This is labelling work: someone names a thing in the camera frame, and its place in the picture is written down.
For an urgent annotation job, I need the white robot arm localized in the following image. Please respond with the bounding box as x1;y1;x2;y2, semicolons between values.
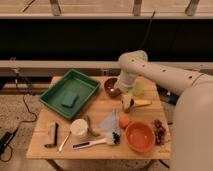
116;50;213;171

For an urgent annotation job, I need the yellow banana toy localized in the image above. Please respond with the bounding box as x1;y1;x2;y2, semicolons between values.
134;100;152;107

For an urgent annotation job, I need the light green cup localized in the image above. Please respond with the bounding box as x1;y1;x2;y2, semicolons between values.
132;82;144;96

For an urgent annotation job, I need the orange fruit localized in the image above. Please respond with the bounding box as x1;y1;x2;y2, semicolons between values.
119;115;130;129

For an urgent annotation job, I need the dark red bowl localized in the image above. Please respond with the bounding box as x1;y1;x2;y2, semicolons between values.
104;78;121;98

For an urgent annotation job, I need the wooden table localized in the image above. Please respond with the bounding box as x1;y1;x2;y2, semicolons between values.
26;76;171;162

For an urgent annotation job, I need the orange bowl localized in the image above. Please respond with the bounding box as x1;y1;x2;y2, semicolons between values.
125;122;155;153

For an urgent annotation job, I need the bunch of red grapes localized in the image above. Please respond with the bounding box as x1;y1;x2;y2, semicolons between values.
154;120;166;145

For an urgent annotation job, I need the white dish brush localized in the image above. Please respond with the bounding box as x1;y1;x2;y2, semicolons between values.
72;132;120;149

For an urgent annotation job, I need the white cup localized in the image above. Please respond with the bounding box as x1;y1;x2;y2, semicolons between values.
70;119;88;137

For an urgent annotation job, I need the green sponge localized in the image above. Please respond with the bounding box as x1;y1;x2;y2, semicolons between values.
61;91;78;107

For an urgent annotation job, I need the green plastic tray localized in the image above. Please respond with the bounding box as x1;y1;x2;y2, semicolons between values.
40;69;100;120

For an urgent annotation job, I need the white spoon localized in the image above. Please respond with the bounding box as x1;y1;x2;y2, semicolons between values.
58;131;71;152

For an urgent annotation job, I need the black power adapter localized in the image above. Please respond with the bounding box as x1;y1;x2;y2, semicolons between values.
0;129;17;148

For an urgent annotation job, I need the brown handled brush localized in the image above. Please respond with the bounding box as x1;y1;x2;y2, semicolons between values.
44;122;58;148

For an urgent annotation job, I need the black hanging cable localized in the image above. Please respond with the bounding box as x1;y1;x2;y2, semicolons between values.
139;9;157;52

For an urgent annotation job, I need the black cable on floor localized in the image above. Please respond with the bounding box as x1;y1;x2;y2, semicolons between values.
0;71;39;163

